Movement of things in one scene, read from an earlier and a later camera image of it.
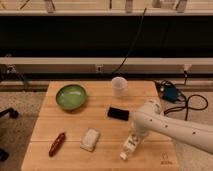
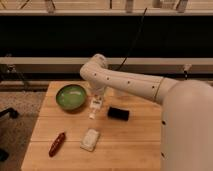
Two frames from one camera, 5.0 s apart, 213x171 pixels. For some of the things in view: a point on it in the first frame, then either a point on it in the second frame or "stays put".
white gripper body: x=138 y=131 → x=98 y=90
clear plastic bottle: x=130 y=145 → x=95 y=105
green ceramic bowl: x=71 y=97 stays put
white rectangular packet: x=89 y=140 stays put
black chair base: x=13 y=114 stays put
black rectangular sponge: x=118 y=114 stays put
